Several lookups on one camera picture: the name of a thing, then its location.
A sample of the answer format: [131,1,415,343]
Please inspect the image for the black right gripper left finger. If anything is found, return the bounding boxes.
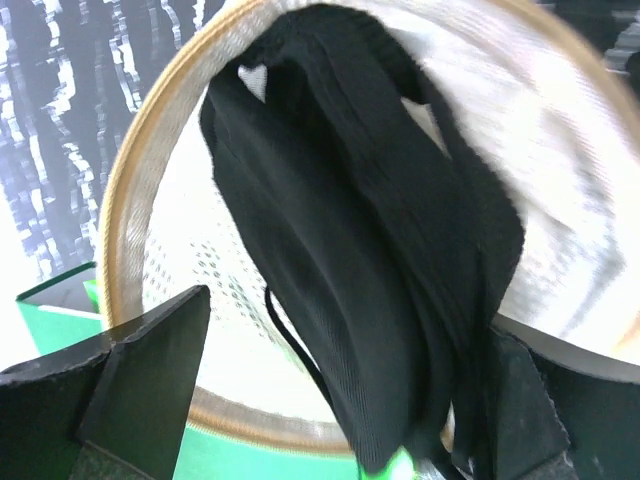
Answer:
[1,286,210,479]

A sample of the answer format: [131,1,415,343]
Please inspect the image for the black bra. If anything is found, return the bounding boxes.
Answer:
[200,5,524,479]

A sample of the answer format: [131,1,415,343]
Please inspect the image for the green binder folder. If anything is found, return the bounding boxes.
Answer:
[14,259,416,480]

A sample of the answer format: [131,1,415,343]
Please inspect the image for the white mesh laundry bag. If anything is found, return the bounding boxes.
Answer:
[98,1,639,455]

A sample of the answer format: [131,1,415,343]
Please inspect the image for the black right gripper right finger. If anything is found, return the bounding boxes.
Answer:
[449,319,640,480]

